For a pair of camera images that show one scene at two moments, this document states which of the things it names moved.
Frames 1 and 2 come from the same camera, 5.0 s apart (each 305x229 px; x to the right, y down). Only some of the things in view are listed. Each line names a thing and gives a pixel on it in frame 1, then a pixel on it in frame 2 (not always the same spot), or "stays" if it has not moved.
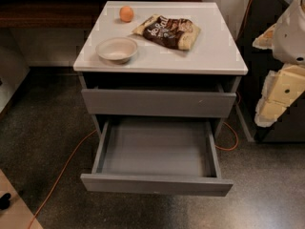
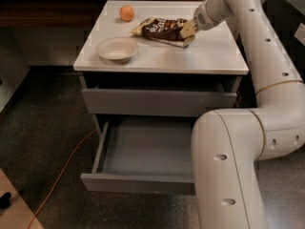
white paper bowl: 116,50 stays
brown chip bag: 178,33 stays
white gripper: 291,38 -> 201,20
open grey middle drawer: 164,156 stays
